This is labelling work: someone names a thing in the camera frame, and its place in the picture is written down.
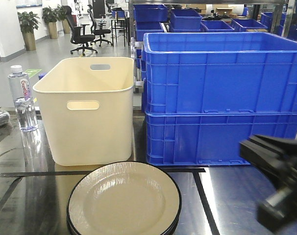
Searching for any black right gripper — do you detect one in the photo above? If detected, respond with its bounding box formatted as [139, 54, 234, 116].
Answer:
[239, 135, 297, 233]

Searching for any cream plate arm side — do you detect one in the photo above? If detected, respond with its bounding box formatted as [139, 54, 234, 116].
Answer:
[67, 161, 182, 235]
[66, 214, 180, 235]

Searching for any blue crate shelf right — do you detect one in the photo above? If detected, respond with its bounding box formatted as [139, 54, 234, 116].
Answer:
[231, 19, 268, 32]

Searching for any blue crate shelf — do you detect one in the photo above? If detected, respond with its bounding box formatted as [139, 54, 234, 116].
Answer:
[133, 4, 168, 23]
[231, 19, 268, 32]
[170, 9, 202, 32]

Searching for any blue crate shelf low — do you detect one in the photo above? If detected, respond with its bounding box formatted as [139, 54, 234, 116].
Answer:
[200, 21, 235, 32]

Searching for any cardboard box on shelf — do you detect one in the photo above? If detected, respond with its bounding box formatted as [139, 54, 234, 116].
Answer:
[215, 7, 233, 18]

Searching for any blue crate shelf middle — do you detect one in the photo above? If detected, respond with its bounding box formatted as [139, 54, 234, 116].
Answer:
[170, 9, 202, 32]

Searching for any blue crate shelf left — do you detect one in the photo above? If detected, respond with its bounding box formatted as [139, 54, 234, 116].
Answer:
[133, 4, 168, 23]

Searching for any lower large blue crate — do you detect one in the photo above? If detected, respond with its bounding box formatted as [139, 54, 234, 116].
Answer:
[146, 113, 297, 166]

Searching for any large blue crate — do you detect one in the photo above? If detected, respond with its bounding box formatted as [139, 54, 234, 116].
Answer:
[146, 113, 297, 166]
[143, 32, 297, 114]

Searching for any upper large blue crate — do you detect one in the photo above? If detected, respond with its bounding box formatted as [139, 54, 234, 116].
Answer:
[143, 32, 297, 114]

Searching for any blue crate lower left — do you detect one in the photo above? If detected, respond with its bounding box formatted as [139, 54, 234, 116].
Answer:
[135, 22, 167, 42]

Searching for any cream plastic bin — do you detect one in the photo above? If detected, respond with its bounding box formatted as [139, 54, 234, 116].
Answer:
[33, 57, 134, 166]

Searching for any black office chair rear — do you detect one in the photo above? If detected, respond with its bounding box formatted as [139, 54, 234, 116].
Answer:
[87, 4, 113, 47]

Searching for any black office chair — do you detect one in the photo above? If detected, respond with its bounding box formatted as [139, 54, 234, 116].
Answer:
[62, 5, 98, 56]
[87, 4, 113, 47]

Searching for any black office chair front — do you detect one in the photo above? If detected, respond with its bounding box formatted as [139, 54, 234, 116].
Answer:
[62, 5, 98, 56]

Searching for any clear water bottle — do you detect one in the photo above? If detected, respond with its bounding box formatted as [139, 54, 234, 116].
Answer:
[8, 65, 38, 132]

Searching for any potted plant gold pot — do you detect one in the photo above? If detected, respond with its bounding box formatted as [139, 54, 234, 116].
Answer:
[18, 11, 39, 51]

